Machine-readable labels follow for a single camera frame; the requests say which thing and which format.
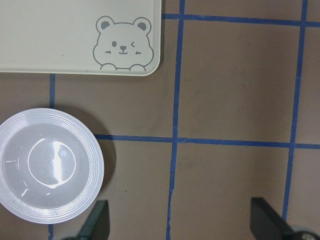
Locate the cream bear tray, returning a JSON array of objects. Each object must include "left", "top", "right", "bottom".
[{"left": 0, "top": 0, "right": 162, "bottom": 77}]

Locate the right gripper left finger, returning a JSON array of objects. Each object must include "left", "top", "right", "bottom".
[{"left": 77, "top": 200, "right": 110, "bottom": 240}]

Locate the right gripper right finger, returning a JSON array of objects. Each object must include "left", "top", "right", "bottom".
[{"left": 250, "top": 197, "right": 294, "bottom": 240}]

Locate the white round plate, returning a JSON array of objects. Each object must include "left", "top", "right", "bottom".
[{"left": 0, "top": 108, "right": 105, "bottom": 224}]

